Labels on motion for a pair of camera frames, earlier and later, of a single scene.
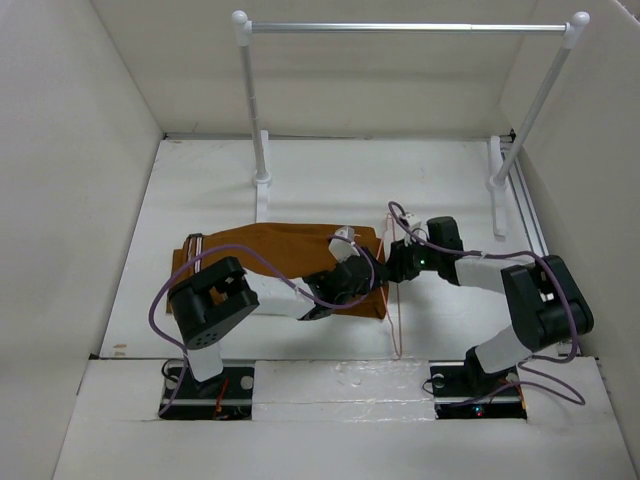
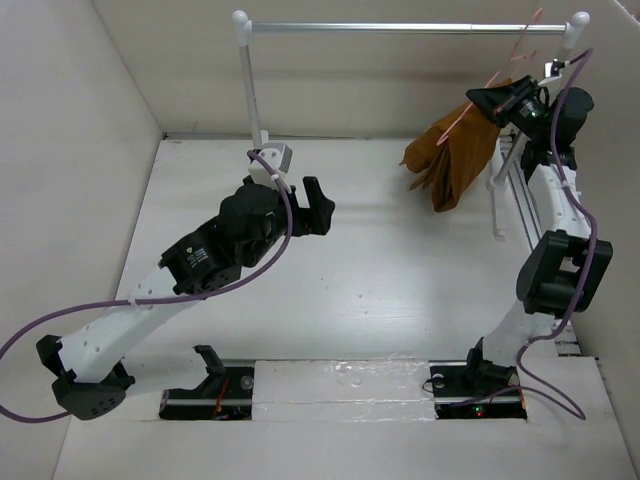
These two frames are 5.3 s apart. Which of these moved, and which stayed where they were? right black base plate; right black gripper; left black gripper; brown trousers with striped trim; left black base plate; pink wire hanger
Moved: pink wire hanger; left black gripper; brown trousers with striped trim; right black gripper
Stayed: left black base plate; right black base plate
